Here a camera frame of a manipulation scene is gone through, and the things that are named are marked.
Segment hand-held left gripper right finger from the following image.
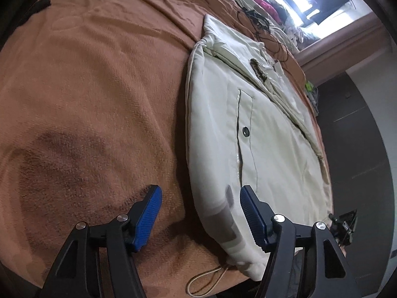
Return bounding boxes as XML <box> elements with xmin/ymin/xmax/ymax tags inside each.
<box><xmin>240</xmin><ymin>185</ymin><xmax>362</xmax><ymax>298</ymax></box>

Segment pink garment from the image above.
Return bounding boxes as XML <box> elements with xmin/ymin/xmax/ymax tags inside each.
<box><xmin>250</xmin><ymin>0</ymin><xmax>280</xmax><ymax>22</ymax></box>

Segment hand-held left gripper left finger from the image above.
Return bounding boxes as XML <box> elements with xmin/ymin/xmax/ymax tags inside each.
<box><xmin>42</xmin><ymin>185</ymin><xmax>163</xmax><ymax>298</ymax></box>

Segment pink curtain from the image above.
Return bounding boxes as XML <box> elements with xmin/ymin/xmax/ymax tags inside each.
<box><xmin>299</xmin><ymin>11</ymin><xmax>391</xmax><ymax>75</ymax></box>

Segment black cable with charger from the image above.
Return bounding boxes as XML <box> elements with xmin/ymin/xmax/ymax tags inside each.
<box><xmin>237</xmin><ymin>4</ymin><xmax>289</xmax><ymax>63</ymax></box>

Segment white nightstand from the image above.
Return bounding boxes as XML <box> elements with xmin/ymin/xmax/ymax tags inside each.
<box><xmin>305</xmin><ymin>81</ymin><xmax>320</xmax><ymax>115</ymax></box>

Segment brown blanket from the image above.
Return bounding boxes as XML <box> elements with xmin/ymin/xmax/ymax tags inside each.
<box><xmin>0</xmin><ymin>0</ymin><xmax>334</xmax><ymax>298</ymax></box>

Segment white jacket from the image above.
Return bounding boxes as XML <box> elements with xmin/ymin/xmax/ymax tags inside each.
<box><xmin>185</xmin><ymin>14</ymin><xmax>331</xmax><ymax>297</ymax></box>

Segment folded black clothes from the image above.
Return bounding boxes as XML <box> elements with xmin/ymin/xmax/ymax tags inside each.
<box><xmin>29</xmin><ymin>0</ymin><xmax>52</xmax><ymax>17</ymax></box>

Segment pile of light clothes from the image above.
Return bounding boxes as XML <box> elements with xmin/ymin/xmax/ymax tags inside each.
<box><xmin>279</xmin><ymin>15</ymin><xmax>320</xmax><ymax>50</ymax></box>

